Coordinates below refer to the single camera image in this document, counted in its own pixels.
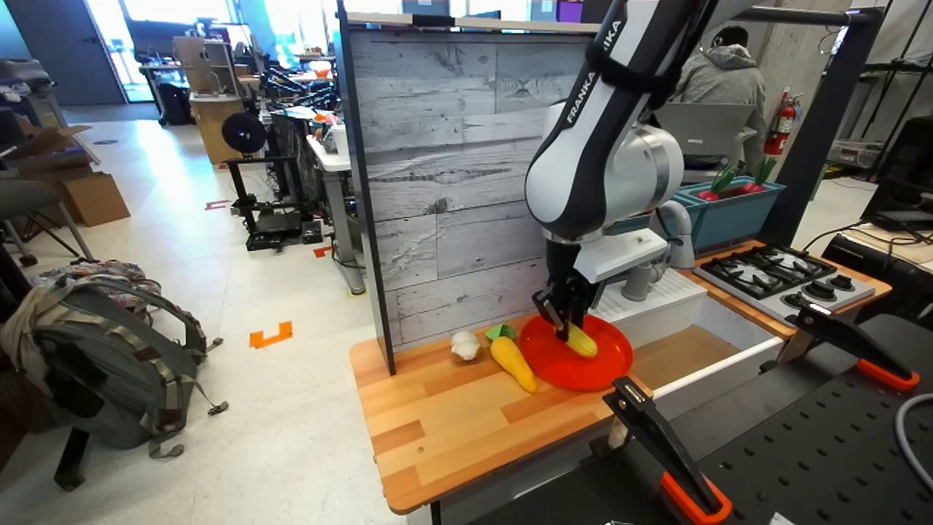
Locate gray wood-pattern backsplash panel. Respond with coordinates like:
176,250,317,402
338,8,606,378

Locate gray laptop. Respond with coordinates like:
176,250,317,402
651,98,752,168

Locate orange toy carrot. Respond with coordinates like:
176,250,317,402
484,320,539,397

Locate white desk gray legs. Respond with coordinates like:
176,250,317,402
304,126,371,298

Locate gray toy faucet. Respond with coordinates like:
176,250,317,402
621,199,696,303

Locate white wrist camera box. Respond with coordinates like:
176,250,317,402
572,228,673,287

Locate white cable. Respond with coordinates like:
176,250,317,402
892,392,933,464

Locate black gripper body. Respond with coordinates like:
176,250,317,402
539,237,597,308

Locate green red toy radish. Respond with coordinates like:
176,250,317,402
740,154,782,199
696,161,747,205

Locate wooden cabinet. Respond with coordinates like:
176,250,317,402
172,34,244,168

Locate person in gray hoodie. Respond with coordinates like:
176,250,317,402
669,23,769,171

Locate black metal frame post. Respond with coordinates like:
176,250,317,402
756,5,886,250

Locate blue planter box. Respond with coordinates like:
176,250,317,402
673,174,787,253

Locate black toy stove burners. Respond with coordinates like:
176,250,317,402
696,241,879,324

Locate black perforated board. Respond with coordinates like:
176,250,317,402
463,308,933,525

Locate wooden toy kitchen counter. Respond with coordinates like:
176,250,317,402
348,316,666,517

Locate red plastic plate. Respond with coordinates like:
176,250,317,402
516,308,635,397

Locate orange floor bracket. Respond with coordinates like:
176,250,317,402
249,319,298,352

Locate yellow toy vegetable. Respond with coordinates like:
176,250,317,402
562,324,602,362

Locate white toy garlic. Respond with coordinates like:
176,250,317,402
449,329,484,365

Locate gray backpack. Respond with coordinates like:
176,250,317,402
0,257,233,462

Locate black computer monitor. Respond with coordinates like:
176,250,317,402
868,114,933,233

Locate black orange-tipped bar clamp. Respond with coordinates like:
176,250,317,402
782,301,924,397
602,377,737,525

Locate red fire extinguisher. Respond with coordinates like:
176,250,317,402
765,88,803,157

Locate cardboard box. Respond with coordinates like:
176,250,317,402
59,168,135,230

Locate white toy sink basin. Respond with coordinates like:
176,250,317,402
575,269,787,402

